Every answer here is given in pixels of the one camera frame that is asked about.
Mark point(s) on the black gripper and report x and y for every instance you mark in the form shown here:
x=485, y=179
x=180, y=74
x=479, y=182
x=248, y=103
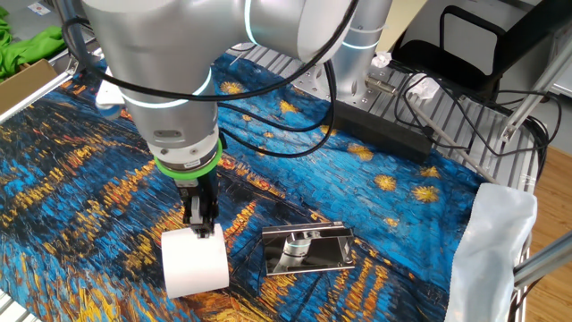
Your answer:
x=203, y=188

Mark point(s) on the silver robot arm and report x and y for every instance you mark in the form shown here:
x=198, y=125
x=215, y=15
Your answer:
x=170, y=67

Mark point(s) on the chrome toilet paper holder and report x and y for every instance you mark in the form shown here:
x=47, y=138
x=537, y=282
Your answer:
x=308, y=255

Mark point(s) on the crumpled white paper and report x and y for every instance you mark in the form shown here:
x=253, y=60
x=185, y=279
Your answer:
x=424, y=87

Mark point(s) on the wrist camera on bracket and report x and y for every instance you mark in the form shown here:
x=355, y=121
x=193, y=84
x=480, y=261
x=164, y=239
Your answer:
x=109, y=96

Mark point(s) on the diagonal aluminium strut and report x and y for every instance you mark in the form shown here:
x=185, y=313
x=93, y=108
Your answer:
x=67, y=13

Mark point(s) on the starry night print tablecloth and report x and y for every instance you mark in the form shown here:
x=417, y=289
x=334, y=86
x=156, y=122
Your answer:
x=357, y=201

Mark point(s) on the brown cardboard box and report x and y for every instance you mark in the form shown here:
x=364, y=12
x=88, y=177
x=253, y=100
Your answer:
x=22, y=87

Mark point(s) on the translucent white plastic sheet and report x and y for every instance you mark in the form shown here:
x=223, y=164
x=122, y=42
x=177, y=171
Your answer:
x=487, y=250

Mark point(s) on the green cloth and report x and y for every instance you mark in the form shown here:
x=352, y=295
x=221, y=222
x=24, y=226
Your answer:
x=31, y=49

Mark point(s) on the white toilet paper roll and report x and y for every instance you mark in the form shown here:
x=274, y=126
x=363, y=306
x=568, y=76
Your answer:
x=192, y=264

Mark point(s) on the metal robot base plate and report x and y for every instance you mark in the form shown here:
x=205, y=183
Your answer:
x=313, y=85

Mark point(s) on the black office chair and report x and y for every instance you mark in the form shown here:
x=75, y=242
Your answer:
x=527, y=31

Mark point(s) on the white card red mark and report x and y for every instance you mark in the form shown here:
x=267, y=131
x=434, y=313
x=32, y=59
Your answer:
x=39, y=9

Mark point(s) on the aluminium frame strut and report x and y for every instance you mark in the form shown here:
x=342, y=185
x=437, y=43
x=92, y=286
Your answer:
x=545, y=261
x=532, y=89

